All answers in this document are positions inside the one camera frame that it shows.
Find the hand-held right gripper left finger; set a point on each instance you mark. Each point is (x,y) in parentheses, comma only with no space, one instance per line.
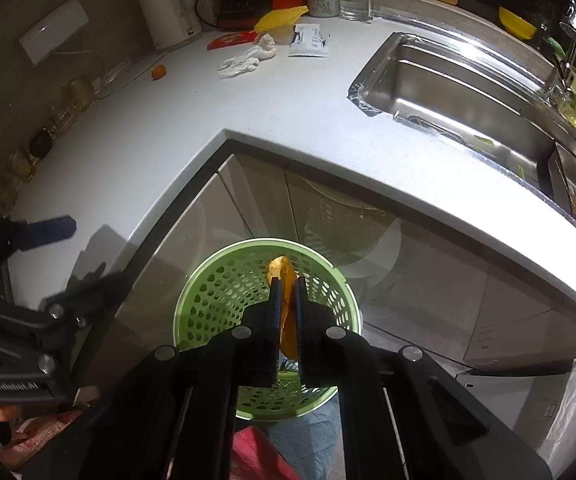
(275,330)

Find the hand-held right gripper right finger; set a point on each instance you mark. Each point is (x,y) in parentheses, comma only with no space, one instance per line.
(302,330)

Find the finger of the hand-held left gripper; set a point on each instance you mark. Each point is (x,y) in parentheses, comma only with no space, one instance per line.
(93,295)
(48,230)

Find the orange foam fruit net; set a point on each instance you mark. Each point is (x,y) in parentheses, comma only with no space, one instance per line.
(288,320)

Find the green perforated basket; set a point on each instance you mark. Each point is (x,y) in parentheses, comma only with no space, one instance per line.
(218,290)

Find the dark round jar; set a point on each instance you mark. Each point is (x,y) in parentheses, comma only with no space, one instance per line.
(41,142)

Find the person's blue pants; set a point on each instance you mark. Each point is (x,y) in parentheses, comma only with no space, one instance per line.
(313,440)

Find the person's red garment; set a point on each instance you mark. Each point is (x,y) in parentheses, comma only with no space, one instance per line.
(263,455)

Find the glass jar with yellow liquid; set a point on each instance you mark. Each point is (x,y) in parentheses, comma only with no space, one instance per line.
(78,92)

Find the small orange fruit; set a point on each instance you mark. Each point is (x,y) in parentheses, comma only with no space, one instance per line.
(158,72)

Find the white electric kettle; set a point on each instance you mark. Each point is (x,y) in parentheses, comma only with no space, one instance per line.
(165,7)

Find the green vegetable scrap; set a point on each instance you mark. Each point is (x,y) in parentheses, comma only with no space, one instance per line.
(482,142)
(520,170)

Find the red snack packet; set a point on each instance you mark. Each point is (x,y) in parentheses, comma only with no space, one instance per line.
(230,40)

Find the white crumpled tissue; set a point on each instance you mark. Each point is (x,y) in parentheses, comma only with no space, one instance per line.
(248,57)

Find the stainless steel sink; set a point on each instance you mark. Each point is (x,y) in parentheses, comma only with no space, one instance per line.
(447,90)

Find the white sachet packet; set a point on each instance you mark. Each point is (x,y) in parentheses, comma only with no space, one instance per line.
(309,42)

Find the yellow foam fruit net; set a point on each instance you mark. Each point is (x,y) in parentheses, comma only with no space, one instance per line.
(280,17)

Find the yellow bowl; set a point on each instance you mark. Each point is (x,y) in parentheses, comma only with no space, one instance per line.
(516,24)

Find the chrome faucet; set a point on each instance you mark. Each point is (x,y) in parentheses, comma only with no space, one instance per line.
(570,35)

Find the white wall socket cover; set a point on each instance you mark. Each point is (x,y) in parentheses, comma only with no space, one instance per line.
(53,32)

